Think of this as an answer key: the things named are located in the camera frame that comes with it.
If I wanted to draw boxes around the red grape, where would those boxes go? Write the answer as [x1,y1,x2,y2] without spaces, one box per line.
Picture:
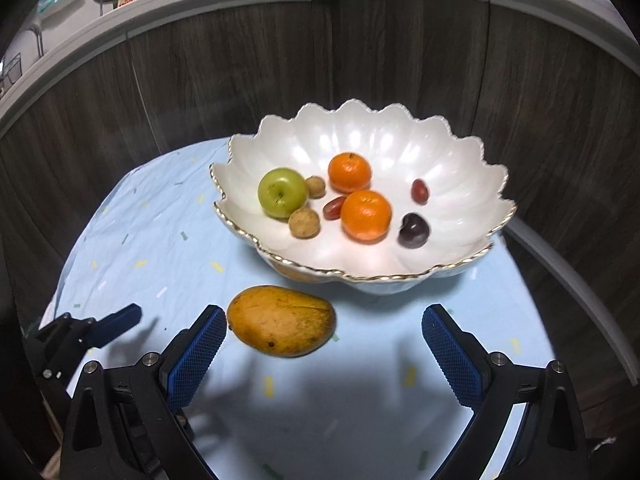
[411,179,430,205]
[322,195,346,221]

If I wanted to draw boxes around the white scalloped gold-rimmed bowl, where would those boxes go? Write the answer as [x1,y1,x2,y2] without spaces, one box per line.
[209,100,516,295]

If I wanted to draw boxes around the metal faucet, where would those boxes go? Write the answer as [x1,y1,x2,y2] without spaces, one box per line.
[27,23,44,58]

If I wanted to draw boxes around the orange mandarin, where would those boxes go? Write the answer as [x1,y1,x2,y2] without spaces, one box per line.
[341,190,393,244]
[328,152,372,193]

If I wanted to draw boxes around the light blue patterned tablecloth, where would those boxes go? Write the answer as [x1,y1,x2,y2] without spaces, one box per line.
[46,140,552,479]

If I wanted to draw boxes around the green yellow apple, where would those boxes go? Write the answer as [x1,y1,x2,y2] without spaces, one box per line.
[257,167,308,219]

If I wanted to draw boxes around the yellow orange mango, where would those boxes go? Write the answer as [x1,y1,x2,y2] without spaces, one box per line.
[227,285,336,358]

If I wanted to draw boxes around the back orange mandarin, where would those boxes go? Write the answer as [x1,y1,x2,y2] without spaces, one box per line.
[328,152,372,193]

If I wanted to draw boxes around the large brown longan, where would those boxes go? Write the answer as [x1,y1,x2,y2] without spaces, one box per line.
[288,207,321,240]

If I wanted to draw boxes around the front orange mandarin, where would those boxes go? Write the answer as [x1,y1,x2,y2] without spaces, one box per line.
[341,190,393,244]

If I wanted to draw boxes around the dark purple plum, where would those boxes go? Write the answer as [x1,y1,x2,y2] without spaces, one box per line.
[397,212,431,249]

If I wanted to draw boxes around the small brown longan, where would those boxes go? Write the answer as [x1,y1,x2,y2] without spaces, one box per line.
[305,176,326,200]

